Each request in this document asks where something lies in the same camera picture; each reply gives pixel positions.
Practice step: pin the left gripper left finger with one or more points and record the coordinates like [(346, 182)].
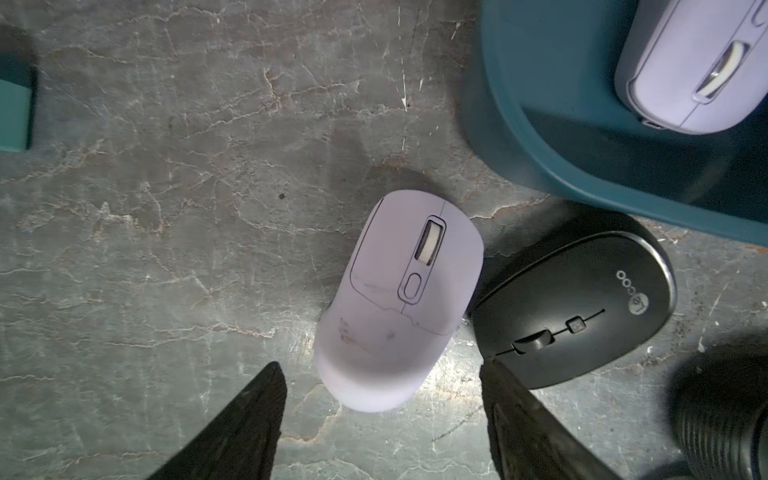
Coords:
[(241, 441)]

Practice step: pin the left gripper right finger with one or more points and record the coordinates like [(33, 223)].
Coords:
[(526, 440)]

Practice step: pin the purple mouse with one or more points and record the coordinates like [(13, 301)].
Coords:
[(694, 67), (402, 296)]

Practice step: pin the left teal storage box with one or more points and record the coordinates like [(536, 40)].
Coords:
[(539, 107)]

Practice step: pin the small teal cube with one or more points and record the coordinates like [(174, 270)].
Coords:
[(17, 91)]

